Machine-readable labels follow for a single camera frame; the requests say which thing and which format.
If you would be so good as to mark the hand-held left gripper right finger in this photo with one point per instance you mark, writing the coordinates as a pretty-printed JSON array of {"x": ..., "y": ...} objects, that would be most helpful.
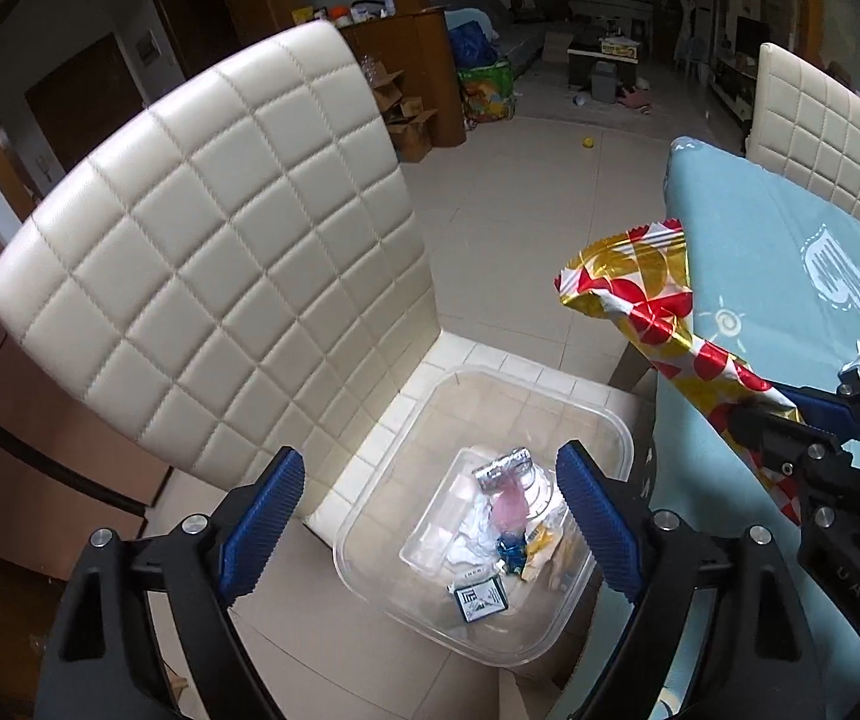
[{"x": 595, "y": 517}]

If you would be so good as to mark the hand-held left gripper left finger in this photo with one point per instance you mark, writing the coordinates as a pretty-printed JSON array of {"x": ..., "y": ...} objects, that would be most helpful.
[{"x": 265, "y": 525}]

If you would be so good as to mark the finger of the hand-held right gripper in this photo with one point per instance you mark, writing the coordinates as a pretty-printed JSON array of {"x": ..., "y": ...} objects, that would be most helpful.
[
  {"x": 820, "y": 409},
  {"x": 767, "y": 435}
]

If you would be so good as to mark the white plastic bag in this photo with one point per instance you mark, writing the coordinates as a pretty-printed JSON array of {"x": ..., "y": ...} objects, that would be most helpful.
[{"x": 475, "y": 532}]

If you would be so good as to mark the clear plastic container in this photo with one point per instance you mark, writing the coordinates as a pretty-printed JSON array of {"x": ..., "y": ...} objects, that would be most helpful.
[{"x": 490, "y": 405}]

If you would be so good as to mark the gold red foil wrapper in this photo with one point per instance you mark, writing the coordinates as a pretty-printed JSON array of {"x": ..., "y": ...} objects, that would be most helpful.
[{"x": 640, "y": 292}]

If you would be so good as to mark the teal printed tablecloth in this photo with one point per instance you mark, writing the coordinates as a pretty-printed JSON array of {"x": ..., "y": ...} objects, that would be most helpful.
[{"x": 745, "y": 255}]

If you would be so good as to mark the cream quilted leather chair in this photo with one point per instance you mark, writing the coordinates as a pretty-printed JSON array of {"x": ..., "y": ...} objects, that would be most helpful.
[
  {"x": 212, "y": 240},
  {"x": 827, "y": 135}
]

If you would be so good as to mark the grey waste bin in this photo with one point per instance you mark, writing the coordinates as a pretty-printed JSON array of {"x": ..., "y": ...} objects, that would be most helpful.
[{"x": 604, "y": 82}]

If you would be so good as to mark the low coffee table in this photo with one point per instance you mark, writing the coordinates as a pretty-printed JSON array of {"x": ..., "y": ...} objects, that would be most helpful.
[{"x": 610, "y": 45}]

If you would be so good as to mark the pile of cardboard boxes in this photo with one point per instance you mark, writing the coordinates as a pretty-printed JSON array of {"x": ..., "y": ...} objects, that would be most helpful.
[{"x": 400, "y": 116}]

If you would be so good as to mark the colourful printed bag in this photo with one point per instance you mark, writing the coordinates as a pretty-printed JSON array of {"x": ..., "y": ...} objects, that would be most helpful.
[{"x": 486, "y": 94}]

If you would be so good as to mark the curved wooden cabinet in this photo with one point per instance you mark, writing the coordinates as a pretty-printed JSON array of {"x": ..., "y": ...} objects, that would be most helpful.
[{"x": 430, "y": 75}]

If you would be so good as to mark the dark sofa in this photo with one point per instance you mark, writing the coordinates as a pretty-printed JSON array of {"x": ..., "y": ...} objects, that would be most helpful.
[{"x": 512, "y": 34}]

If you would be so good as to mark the blue bag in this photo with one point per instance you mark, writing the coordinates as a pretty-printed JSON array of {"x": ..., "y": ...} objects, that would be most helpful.
[{"x": 471, "y": 45}]

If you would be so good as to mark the row of bottles and boxes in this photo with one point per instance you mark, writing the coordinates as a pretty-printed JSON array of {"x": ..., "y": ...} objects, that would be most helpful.
[{"x": 347, "y": 13}]

